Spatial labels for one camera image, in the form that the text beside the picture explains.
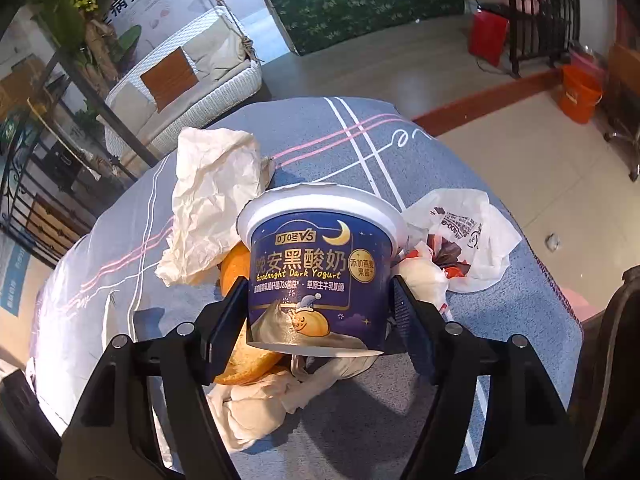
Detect green patterned counter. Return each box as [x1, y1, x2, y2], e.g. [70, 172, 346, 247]
[261, 0, 466, 56]

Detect black trash bin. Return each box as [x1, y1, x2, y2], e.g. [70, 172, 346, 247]
[575, 270, 640, 480]

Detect cream crumpled napkin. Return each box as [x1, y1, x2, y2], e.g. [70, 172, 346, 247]
[206, 350, 373, 451]

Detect orange bucket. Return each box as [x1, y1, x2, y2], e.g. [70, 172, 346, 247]
[557, 64, 605, 125]

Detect dark blue yogurt cup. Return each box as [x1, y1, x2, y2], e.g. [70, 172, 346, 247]
[235, 184, 406, 359]

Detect beige cushion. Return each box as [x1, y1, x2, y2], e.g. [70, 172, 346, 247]
[107, 82, 156, 131]
[182, 20, 246, 83]

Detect black metal bed frame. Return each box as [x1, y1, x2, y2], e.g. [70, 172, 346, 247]
[0, 50, 161, 268]

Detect orange cushion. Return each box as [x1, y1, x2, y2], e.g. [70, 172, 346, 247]
[140, 46, 198, 112]

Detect orange patterned trunk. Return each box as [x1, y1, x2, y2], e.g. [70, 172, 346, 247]
[607, 42, 640, 111]

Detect white wicker swing sofa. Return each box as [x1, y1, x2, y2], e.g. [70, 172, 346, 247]
[104, 6, 264, 158]

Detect pink basin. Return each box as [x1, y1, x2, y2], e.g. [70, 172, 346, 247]
[570, 47, 608, 78]

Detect black metal chair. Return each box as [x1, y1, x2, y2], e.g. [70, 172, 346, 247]
[502, 0, 583, 78]

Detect large printed wall banner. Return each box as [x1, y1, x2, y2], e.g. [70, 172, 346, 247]
[95, 0, 301, 61]

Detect white plastic bag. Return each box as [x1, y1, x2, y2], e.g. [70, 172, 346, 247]
[395, 189, 523, 295]

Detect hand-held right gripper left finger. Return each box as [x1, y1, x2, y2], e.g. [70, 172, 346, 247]
[59, 287, 251, 480]

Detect small white red-print bag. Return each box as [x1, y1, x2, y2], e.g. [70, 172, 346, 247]
[391, 241, 451, 322]

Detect banana plant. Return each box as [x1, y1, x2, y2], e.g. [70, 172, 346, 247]
[30, 0, 146, 86]

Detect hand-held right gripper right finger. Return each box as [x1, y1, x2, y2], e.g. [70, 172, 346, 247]
[389, 276, 586, 480]

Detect red bag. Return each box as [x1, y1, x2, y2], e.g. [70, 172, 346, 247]
[467, 4, 510, 67]

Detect crumpled white paper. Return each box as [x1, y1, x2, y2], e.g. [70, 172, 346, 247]
[155, 127, 275, 287]

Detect blue plaid bed sheet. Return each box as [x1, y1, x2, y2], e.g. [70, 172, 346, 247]
[27, 95, 583, 480]

